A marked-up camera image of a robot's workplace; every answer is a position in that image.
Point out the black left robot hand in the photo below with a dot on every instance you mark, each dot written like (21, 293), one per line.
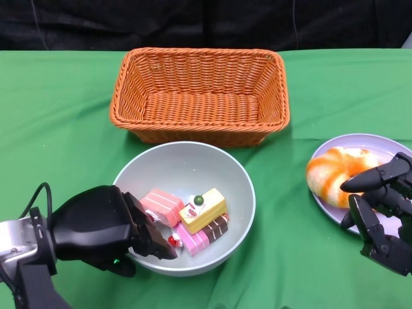
(93, 222)

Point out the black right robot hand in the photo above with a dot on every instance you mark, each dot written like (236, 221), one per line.
(386, 196)

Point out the long striped bread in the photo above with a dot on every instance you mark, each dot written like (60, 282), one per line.
(325, 177)

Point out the pale grey-green bowl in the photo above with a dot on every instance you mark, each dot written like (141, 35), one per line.
(180, 164)

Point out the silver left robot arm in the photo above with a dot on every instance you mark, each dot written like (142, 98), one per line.
(16, 241)

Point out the lavender round plate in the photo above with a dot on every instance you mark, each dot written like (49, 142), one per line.
(383, 145)

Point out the salmon pink cake slice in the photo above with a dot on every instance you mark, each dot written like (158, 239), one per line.
(161, 202)

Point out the magenta pink cake slice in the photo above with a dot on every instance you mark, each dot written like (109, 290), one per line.
(193, 241)

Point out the yellow cake slice green ball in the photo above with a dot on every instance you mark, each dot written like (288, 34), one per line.
(206, 210)

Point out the chocolate brown cake slice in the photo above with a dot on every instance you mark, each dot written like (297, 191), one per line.
(217, 228)

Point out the orange wicker basket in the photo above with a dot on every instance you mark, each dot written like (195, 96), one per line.
(199, 106)

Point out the green tablecloth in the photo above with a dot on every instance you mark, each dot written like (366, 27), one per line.
(64, 128)

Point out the black backdrop cloth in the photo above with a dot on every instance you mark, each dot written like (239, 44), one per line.
(193, 22)

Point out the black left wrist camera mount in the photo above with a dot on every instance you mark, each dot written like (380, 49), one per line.
(35, 280)

